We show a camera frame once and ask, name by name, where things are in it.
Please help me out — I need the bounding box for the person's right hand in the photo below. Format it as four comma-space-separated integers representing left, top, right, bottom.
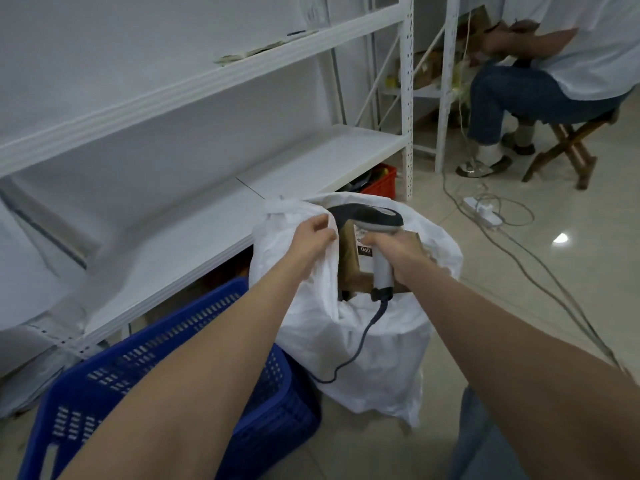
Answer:
361, 232, 436, 291

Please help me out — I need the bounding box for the person's left hand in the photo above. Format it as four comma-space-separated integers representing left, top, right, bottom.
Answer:
288, 213, 339, 275

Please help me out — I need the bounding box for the big brown box white label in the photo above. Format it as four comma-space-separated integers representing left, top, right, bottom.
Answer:
339, 224, 423, 295

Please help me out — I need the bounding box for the grey handheld barcode scanner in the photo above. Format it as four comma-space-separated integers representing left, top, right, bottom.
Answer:
327, 203, 405, 303

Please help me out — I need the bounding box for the white woven sack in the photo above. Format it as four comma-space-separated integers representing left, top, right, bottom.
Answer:
248, 192, 465, 429

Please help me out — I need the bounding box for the blue plastic crate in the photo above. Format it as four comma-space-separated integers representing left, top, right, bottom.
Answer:
17, 277, 323, 480

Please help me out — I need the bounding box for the person's left forearm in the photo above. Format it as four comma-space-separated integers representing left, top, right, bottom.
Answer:
57, 259, 326, 480

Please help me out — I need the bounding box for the person's right forearm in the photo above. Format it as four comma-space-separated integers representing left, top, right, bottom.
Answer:
399, 267, 640, 480

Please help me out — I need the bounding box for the grey plastic mailer bag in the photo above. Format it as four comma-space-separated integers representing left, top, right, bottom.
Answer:
0, 344, 76, 418

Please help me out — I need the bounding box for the red plastic crate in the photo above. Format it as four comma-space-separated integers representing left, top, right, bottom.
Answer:
359, 163, 399, 201

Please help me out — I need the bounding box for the white power strip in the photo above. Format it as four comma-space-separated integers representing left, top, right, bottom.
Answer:
462, 196, 505, 228

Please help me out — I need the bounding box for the white metal shelf rack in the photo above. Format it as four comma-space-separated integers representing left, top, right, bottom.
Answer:
0, 0, 416, 355
355, 0, 481, 173

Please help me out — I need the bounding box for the brown cardboard storage box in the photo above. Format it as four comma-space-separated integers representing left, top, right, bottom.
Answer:
412, 49, 445, 91

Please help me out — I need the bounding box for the wooden chair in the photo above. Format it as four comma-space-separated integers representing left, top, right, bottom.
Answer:
521, 108, 621, 191

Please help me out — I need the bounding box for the open cardboard storage box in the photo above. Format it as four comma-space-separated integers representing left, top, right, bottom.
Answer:
457, 4, 492, 51

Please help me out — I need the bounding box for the black scanner cable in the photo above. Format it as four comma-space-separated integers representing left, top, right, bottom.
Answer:
309, 298, 390, 385

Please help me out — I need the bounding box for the grey floor cable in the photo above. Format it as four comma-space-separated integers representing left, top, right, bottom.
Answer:
442, 169, 626, 375

